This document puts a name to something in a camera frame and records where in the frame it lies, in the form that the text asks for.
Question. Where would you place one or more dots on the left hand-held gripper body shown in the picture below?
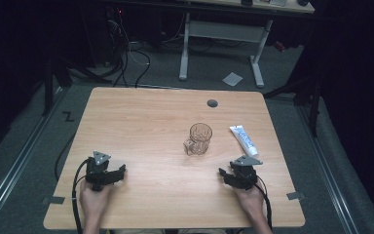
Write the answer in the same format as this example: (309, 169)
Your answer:
(98, 170)

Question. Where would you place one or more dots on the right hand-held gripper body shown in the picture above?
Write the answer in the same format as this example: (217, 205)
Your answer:
(244, 174)

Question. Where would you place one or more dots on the person's right hand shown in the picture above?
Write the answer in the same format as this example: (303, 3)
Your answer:
(251, 201)

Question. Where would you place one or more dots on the person's left hand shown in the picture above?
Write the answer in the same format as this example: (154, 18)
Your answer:
(92, 199)

